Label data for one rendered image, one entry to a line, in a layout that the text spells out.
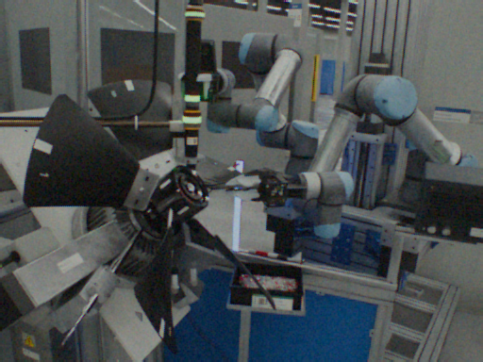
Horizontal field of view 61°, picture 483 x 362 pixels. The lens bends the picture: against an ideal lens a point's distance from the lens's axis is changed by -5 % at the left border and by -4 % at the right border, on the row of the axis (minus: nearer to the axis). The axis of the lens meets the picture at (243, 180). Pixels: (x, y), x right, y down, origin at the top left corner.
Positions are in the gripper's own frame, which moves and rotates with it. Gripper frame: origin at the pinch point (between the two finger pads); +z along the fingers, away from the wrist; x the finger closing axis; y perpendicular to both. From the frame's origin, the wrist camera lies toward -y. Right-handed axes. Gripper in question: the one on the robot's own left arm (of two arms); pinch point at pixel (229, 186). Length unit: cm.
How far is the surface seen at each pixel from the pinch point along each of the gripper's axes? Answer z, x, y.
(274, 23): -161, -35, -429
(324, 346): -37, 62, 3
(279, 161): -185, 149, -423
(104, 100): 32.3, -22.1, -7.2
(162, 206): 19.8, -3.0, 16.8
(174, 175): 17.0, -9.8, 15.4
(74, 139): 37.3, -20.2, 20.9
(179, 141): 14.4, -14.2, 4.0
